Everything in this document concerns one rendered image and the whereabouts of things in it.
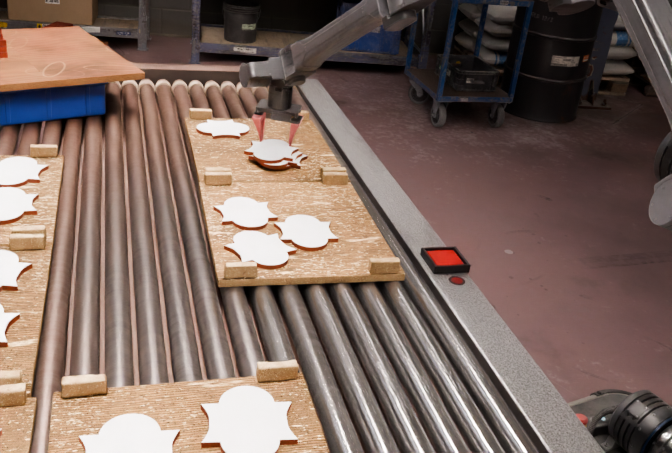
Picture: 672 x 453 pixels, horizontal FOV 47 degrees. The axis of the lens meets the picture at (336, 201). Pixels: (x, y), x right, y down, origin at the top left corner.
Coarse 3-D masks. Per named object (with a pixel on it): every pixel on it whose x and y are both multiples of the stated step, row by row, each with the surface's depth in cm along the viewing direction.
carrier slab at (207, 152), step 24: (192, 120) 206; (216, 120) 207; (240, 120) 210; (192, 144) 191; (216, 144) 192; (240, 144) 194; (312, 144) 199; (240, 168) 181; (264, 168) 182; (312, 168) 185
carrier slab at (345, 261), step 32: (224, 192) 168; (256, 192) 170; (288, 192) 172; (320, 192) 173; (352, 192) 175; (352, 224) 161; (224, 256) 143; (288, 256) 146; (320, 256) 147; (352, 256) 149; (384, 256) 150
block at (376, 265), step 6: (372, 258) 143; (378, 258) 144; (384, 258) 144; (390, 258) 144; (396, 258) 145; (372, 264) 142; (378, 264) 143; (384, 264) 143; (390, 264) 144; (396, 264) 144; (372, 270) 143; (378, 270) 143; (384, 270) 144; (390, 270) 144; (396, 270) 145
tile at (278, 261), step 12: (240, 240) 148; (252, 240) 148; (264, 240) 149; (276, 240) 149; (240, 252) 143; (252, 252) 144; (264, 252) 144; (276, 252) 145; (288, 252) 146; (264, 264) 141; (276, 264) 141
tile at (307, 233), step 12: (300, 216) 159; (288, 228) 154; (300, 228) 155; (312, 228) 155; (324, 228) 156; (288, 240) 150; (300, 240) 150; (312, 240) 151; (324, 240) 151; (336, 240) 153
